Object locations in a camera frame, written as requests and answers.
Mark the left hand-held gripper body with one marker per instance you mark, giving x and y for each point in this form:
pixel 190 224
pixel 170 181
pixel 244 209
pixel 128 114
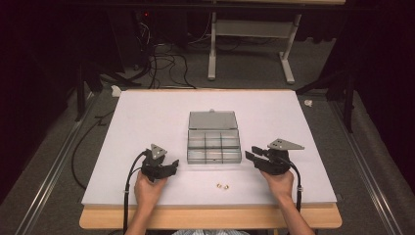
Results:
pixel 154 166

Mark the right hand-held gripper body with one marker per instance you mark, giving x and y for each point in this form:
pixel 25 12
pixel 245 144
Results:
pixel 277 163

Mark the clear plastic compartment box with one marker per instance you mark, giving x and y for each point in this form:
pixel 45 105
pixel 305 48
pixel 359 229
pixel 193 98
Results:
pixel 214 147

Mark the person's right hand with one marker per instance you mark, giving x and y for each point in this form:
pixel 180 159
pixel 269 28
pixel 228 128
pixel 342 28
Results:
pixel 280 187

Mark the person's left hand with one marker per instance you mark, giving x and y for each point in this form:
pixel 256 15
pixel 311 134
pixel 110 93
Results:
pixel 148 192

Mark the white table cover board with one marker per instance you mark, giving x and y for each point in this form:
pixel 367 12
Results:
pixel 150 107

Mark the wooden table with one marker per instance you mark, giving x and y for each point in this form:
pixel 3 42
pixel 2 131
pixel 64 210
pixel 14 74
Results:
pixel 208 217

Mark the small white paper scrap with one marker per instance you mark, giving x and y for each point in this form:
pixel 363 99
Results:
pixel 308 103

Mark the person's striped shirt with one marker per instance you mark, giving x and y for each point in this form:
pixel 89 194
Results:
pixel 208 232

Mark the crumpled white paper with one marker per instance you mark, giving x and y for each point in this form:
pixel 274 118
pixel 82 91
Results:
pixel 116 91

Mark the black metal stand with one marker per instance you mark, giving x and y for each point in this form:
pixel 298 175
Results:
pixel 80 98
pixel 349 104

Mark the dark equipment with red light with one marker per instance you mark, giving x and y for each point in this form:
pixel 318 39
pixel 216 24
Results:
pixel 145 19

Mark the aluminium floor rail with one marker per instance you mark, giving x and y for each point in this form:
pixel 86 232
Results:
pixel 49 182
pixel 365 176

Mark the white metal desk frame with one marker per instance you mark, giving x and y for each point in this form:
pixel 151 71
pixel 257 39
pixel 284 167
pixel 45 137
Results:
pixel 251 28

